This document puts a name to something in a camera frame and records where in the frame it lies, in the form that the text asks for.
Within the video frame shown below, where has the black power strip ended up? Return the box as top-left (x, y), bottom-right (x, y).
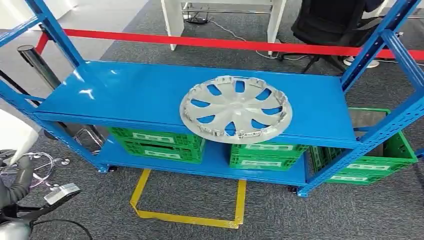
top-left (184, 15), bottom-right (210, 26)

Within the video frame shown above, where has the silver plastic hubcap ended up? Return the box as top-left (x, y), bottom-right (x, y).
top-left (179, 75), bottom-right (294, 145)

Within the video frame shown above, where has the red barrier belt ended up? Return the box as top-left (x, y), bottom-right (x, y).
top-left (34, 28), bottom-right (424, 61)

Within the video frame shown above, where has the white cable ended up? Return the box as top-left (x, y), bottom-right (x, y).
top-left (207, 19), bottom-right (311, 63)

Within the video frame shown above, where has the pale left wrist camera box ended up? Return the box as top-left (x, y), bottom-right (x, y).
top-left (43, 182), bottom-right (82, 207)

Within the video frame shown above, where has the white shoe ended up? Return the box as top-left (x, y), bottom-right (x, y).
top-left (342, 55), bottom-right (381, 69)

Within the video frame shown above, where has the black stanchion post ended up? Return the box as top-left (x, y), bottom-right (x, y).
top-left (16, 44), bottom-right (108, 156)

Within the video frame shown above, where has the yellow floor tape outline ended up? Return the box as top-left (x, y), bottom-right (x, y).
top-left (129, 168), bottom-right (248, 230)

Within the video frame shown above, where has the black slanted pole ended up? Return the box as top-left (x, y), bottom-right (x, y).
top-left (0, 69), bottom-right (42, 107)

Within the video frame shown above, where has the black cable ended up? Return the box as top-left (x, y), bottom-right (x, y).
top-left (31, 218), bottom-right (94, 240)

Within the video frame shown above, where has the chrome wire stand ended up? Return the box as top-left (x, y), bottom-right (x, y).
top-left (0, 151), bottom-right (71, 191)

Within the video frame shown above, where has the white desk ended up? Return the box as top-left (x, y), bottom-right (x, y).
top-left (160, 0), bottom-right (288, 56)

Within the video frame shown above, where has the blue metal shelf rack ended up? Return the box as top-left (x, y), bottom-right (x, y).
top-left (0, 0), bottom-right (424, 200)

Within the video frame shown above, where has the green plastic crate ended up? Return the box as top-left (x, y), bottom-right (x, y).
top-left (228, 142), bottom-right (311, 172)
top-left (107, 127), bottom-right (207, 165)
top-left (309, 107), bottom-right (419, 186)

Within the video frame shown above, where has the black office chair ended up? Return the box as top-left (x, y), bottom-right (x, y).
top-left (276, 0), bottom-right (388, 74)

